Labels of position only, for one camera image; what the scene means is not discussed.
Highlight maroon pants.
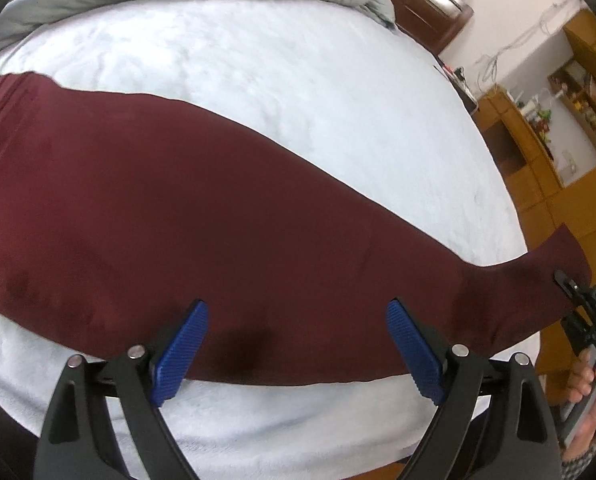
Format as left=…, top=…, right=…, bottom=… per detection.
left=0, top=73, right=592, bottom=386

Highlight right hand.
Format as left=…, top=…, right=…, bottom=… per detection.
left=562, top=348, right=596, bottom=462

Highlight wooden desk cabinet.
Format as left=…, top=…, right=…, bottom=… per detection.
left=475, top=9, right=596, bottom=283

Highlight light blue bed sheet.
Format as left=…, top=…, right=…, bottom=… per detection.
left=0, top=0, right=526, bottom=479

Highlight dark wooden headboard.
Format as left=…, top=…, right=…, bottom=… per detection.
left=391, top=0, right=474, bottom=55

